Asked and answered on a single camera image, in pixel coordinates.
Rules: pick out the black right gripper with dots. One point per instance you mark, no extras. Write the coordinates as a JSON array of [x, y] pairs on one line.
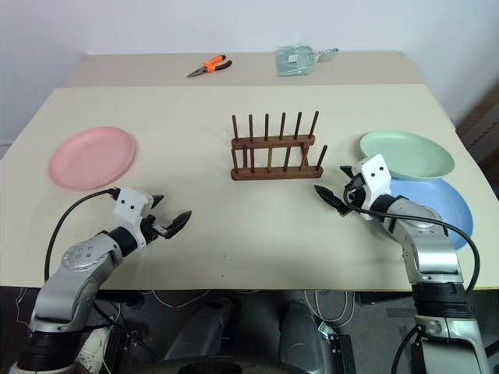
[[355, 195]]

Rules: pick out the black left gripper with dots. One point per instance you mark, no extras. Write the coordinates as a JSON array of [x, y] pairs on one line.
[[152, 230]]

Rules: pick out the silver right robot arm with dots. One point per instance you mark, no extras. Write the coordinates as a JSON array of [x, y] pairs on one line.
[[432, 257]]

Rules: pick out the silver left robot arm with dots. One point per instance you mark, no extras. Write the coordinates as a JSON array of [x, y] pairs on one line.
[[78, 255]]

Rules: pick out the wooden dish rack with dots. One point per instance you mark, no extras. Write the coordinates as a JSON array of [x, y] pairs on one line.
[[273, 172]]

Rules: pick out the green plate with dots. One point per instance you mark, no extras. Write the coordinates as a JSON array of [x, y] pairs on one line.
[[413, 156]]

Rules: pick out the pink plate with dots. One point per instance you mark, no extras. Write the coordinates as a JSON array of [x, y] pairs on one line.
[[91, 157]]

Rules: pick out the blue plate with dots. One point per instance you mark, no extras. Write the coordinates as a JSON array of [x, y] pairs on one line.
[[440, 198]]

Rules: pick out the dark grey rounded shape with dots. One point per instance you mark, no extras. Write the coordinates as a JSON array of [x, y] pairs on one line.
[[202, 331], [302, 335]]

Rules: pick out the clear green plastic pouch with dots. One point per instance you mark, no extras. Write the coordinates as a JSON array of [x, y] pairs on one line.
[[294, 62]]

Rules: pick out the black box under table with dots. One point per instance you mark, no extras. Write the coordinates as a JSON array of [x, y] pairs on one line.
[[342, 352]]

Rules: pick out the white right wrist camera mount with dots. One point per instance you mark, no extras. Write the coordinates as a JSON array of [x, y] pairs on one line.
[[375, 175]]

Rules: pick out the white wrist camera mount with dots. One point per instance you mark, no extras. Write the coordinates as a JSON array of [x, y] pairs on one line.
[[128, 204], [375, 175]]

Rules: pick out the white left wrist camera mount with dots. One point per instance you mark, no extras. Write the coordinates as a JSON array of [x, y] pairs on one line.
[[128, 204]]

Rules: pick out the dirty white post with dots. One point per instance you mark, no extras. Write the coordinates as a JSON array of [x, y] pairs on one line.
[[93, 346]]

